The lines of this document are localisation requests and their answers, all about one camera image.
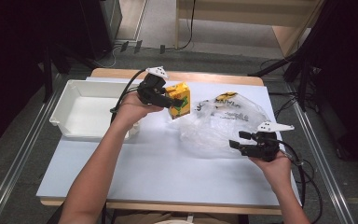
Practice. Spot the white plastic bin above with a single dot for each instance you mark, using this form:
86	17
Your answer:
84	115

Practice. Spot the person's right hand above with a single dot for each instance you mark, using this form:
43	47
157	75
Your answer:
275	171

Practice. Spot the person's beige clothing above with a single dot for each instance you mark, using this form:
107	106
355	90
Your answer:
174	218

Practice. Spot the light wooden shelf unit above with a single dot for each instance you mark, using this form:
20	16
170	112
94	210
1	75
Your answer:
230	12

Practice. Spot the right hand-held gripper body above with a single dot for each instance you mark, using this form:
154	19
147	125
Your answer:
265	146

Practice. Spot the aluminium rail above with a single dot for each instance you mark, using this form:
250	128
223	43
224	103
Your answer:
326	174
18	158

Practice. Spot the dark curtain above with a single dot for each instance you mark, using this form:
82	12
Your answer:
351	77
9	68

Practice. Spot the black metal stand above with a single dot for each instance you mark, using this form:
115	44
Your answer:
48	77
301	71

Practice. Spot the clear plastic bag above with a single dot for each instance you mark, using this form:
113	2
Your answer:
217	130

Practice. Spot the yellow juice carton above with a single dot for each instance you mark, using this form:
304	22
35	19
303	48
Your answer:
180	93

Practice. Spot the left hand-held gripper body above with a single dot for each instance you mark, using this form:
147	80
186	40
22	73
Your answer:
150	90

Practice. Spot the person's left hand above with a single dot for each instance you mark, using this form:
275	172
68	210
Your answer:
130	112

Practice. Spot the black cabinet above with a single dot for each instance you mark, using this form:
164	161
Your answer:
102	28

